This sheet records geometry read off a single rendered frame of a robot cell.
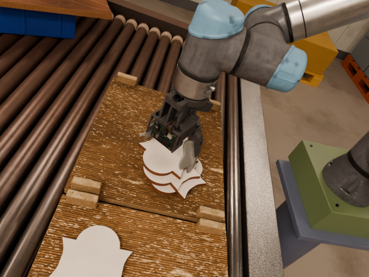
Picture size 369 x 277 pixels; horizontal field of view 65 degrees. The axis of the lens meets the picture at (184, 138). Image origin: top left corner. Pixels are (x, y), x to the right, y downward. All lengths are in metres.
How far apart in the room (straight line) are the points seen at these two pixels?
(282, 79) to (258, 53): 0.06
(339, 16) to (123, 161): 0.52
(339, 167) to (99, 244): 0.64
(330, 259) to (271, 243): 1.45
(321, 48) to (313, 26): 2.98
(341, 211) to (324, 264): 1.28
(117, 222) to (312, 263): 1.61
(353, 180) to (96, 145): 0.65
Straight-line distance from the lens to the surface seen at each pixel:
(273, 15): 0.60
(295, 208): 0.91
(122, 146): 0.72
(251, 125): 0.99
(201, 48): 0.46
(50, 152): 0.72
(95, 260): 0.57
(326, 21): 0.60
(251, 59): 0.47
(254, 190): 0.80
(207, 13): 0.45
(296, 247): 1.07
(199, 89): 0.50
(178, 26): 1.32
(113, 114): 0.80
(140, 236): 0.61
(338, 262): 2.21
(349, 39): 4.99
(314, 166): 0.93
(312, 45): 3.53
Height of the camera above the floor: 1.48
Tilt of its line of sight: 43 degrees down
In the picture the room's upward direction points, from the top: 24 degrees clockwise
